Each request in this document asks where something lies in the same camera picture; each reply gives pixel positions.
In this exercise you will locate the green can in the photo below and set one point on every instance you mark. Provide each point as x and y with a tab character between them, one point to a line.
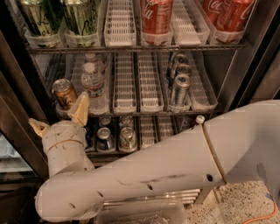
81	16
43	17

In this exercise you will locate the right front red cola can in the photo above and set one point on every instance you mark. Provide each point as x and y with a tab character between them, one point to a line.
233	14

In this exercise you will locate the silver slim can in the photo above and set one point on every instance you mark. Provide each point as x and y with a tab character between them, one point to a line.
180	69
179	91
175	58

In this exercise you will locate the middle red cola can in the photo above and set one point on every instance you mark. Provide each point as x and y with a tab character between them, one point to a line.
156	16

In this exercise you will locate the rear silver slim can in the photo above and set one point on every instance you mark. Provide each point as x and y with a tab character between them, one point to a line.
175	58

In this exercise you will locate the middle silver slim can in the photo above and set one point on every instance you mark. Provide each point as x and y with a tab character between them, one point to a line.
180	69

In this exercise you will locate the clear water bottle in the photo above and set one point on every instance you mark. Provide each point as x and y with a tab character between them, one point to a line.
93	58
93	81

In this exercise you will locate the fridge door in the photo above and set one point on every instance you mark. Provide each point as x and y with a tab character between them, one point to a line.
23	96

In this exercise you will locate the left green can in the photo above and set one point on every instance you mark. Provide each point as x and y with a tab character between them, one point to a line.
43	17

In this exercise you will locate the right green can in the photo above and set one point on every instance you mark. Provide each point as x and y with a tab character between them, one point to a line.
81	16

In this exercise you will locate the blue can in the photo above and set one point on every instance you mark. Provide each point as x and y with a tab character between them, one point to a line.
105	140
106	122

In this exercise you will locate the front silver slim can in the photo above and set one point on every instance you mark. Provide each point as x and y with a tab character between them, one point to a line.
179	91

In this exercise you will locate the right rear red cola can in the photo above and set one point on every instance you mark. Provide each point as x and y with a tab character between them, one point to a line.
212	8

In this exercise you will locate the front middle blue can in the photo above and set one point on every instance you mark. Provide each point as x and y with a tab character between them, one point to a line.
105	140

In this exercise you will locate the rear clear water bottle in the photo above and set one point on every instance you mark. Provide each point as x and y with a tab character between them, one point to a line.
93	58

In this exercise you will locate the rear silver can bottom shelf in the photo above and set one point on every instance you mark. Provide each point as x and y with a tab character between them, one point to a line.
126	121

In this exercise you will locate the front silver red can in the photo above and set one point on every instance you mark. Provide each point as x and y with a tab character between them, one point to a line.
128	139

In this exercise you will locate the orange soda can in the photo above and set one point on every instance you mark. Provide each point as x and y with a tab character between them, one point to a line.
65	93

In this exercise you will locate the rear middle blue can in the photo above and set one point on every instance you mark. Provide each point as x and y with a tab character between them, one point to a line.
106	122

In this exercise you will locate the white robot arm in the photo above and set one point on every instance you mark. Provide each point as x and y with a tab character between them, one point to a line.
239	146

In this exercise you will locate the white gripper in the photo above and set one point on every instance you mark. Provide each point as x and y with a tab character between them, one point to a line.
61	132

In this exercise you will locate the brown bottle white cap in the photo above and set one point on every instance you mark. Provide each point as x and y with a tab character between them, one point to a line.
199	120

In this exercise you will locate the front clear water bottle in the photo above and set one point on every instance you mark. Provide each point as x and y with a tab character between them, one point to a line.
93	81

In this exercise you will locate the red cola can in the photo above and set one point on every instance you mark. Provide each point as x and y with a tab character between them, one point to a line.
212	8
233	14
156	16

